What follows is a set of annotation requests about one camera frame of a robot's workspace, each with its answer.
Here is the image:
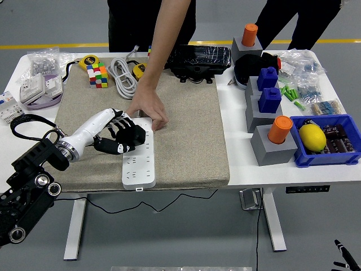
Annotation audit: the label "grey block with round hole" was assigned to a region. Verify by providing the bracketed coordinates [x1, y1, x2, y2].
[231, 36, 263, 62]
[250, 124, 298, 167]

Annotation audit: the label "white power strip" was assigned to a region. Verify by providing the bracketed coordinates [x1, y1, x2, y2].
[121, 117, 157, 192]

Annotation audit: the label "silver metal bracket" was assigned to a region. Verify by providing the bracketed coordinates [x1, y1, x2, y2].
[239, 188, 263, 211]

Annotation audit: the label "yellow lemon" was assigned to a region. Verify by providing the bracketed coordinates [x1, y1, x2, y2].
[298, 124, 327, 151]

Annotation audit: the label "grey block with square hole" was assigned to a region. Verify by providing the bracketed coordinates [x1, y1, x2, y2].
[244, 76, 280, 107]
[245, 95, 284, 133]

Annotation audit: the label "blue stepped block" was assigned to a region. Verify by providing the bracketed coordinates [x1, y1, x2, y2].
[256, 67, 279, 91]
[258, 87, 282, 114]

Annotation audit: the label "person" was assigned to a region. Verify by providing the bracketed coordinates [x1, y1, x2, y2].
[107, 0, 197, 53]
[255, 0, 344, 51]

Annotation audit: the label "white wall socket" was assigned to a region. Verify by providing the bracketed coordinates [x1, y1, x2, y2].
[43, 75, 64, 98]
[19, 72, 46, 104]

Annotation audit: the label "thin black adapter cord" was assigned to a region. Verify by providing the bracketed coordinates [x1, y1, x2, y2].
[55, 142, 219, 215]

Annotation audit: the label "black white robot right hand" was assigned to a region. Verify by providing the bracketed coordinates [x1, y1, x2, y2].
[332, 239, 361, 271]

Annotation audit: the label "yellow tape measure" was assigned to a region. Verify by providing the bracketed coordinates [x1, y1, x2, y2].
[78, 54, 100, 71]
[131, 62, 148, 82]

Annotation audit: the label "black film-wrapped device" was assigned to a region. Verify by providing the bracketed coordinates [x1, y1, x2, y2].
[166, 44, 232, 84]

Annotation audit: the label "clear bag of taped resistors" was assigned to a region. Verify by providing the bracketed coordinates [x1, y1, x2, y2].
[310, 98, 346, 116]

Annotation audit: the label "clear bag of screws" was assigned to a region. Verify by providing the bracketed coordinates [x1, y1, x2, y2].
[16, 46, 77, 85]

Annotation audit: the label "grey-brown mat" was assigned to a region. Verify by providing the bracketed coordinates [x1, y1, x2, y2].
[37, 58, 231, 193]

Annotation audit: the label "white power strip cable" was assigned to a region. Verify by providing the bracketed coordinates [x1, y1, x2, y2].
[108, 45, 141, 100]

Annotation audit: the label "blue plastic bin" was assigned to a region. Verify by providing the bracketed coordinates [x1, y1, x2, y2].
[289, 113, 361, 168]

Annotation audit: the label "white circuit breaker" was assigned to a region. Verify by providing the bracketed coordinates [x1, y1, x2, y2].
[0, 91, 25, 125]

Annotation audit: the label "black table control panel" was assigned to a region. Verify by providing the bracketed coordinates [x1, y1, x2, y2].
[285, 185, 331, 194]

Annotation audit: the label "clear bag of blue resistors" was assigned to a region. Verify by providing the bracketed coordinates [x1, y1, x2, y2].
[278, 48, 328, 77]
[293, 77, 324, 104]

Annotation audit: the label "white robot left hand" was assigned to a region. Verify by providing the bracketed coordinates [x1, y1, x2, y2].
[66, 108, 137, 159]

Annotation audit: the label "black hanging cable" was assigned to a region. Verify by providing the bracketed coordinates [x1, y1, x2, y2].
[255, 188, 265, 271]

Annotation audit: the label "white table leg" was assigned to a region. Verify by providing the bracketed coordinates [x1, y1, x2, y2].
[261, 187, 288, 252]
[63, 193, 87, 261]

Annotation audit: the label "black cap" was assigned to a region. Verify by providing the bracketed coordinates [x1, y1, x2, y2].
[234, 52, 280, 90]

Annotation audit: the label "black lanyard cord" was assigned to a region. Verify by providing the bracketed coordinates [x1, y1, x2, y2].
[62, 60, 82, 83]

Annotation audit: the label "orange cylinder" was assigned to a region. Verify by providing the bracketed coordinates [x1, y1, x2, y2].
[241, 23, 259, 47]
[267, 115, 293, 145]

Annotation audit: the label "person's left hand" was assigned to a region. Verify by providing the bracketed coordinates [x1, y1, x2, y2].
[126, 81, 169, 131]

